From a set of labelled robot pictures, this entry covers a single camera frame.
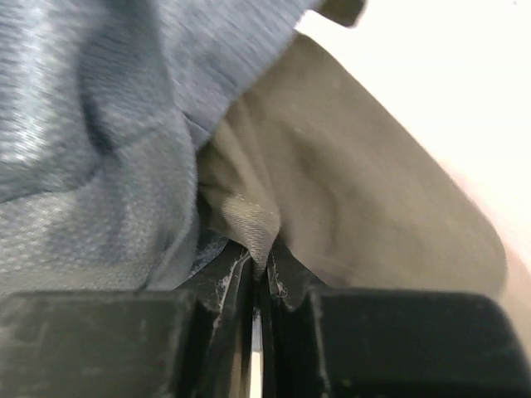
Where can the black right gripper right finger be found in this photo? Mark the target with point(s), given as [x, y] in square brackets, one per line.
[324, 342]

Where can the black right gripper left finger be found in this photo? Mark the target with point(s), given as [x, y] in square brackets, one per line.
[194, 341]

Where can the blue-grey pillowcase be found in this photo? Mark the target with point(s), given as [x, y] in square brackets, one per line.
[138, 137]

